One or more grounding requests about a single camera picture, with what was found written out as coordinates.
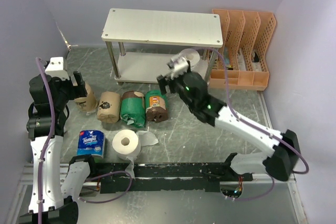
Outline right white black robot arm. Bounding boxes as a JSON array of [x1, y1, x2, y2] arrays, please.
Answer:
[[157, 70, 301, 182]]

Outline upright beige wrapped roll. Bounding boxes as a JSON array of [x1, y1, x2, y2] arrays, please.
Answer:
[[74, 83, 99, 114]]

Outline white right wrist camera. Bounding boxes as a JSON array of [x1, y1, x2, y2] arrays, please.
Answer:
[[167, 54, 190, 80]]

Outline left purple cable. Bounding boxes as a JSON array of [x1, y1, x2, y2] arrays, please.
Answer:
[[35, 57, 135, 224]]

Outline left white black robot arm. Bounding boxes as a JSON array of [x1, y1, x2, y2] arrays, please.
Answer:
[[18, 71, 98, 223]]

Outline purple cable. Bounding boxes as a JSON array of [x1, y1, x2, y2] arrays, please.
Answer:
[[193, 47, 310, 201], [35, 57, 135, 224]]

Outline white two-tier shelf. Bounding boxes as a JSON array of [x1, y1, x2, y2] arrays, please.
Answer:
[[101, 8, 224, 84]]

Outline aluminium frame rail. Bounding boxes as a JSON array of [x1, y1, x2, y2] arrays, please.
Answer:
[[18, 163, 103, 190]]

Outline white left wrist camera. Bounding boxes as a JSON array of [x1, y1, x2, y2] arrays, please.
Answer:
[[45, 57, 70, 80]]

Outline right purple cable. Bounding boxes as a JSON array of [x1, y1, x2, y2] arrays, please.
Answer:
[[193, 47, 310, 201]]

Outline orange plastic file organizer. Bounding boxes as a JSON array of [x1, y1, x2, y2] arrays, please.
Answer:
[[209, 9, 276, 91]]

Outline blue Tempo wrapped roll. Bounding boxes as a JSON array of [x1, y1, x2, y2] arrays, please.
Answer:
[[77, 130, 106, 159]]

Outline plain white toilet roll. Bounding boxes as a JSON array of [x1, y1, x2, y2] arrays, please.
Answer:
[[112, 130, 159, 179]]

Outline lying beige roll cloud print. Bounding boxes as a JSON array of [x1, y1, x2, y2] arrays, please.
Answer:
[[97, 91, 121, 124]]

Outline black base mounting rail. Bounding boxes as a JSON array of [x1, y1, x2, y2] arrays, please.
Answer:
[[100, 162, 253, 194]]

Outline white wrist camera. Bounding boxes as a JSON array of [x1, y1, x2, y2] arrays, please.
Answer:
[[167, 54, 190, 80], [45, 57, 70, 80]]

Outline green brown roll orange label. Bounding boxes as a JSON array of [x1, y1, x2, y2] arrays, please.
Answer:
[[145, 90, 169, 123]]

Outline white roll pink dots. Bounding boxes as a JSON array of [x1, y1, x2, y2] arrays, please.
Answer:
[[180, 48, 201, 70]]

